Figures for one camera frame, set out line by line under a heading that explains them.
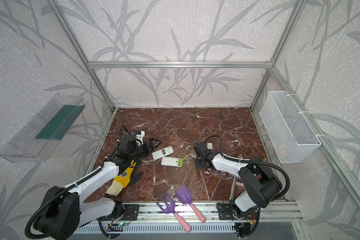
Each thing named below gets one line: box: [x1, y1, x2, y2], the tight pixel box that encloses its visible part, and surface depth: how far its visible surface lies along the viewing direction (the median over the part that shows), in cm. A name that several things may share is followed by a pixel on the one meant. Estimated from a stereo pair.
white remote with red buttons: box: [152, 146, 174, 161], surface depth 96 cm
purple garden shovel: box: [175, 184, 207, 223], surface depth 80 cm
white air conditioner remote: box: [161, 156, 183, 168], surface depth 93 cm
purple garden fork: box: [156, 193, 191, 233], surface depth 76 cm
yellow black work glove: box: [105, 159, 143, 197], surface depth 82 cm
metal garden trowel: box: [228, 176, 238, 202], surface depth 82 cm
